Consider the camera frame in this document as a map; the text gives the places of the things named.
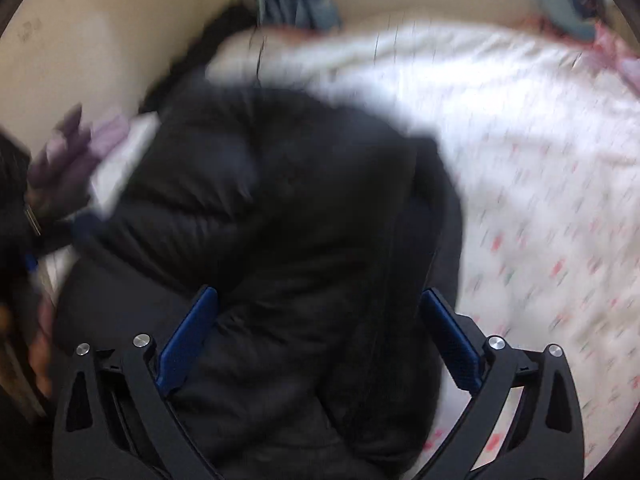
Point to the purple folded garment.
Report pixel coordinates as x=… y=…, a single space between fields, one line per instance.
x=59 y=177

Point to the black puffer down jacket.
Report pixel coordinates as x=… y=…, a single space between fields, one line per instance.
x=319 y=226

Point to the black garment by wall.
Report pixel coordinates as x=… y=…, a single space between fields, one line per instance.
x=234 y=18

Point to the person left hand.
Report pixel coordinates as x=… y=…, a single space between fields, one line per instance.
x=33 y=346

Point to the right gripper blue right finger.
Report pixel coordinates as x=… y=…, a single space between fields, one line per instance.
x=545 y=439

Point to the white cherry print bed quilt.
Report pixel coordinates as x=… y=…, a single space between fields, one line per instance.
x=541 y=143

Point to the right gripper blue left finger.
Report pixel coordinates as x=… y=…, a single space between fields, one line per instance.
x=114 y=420

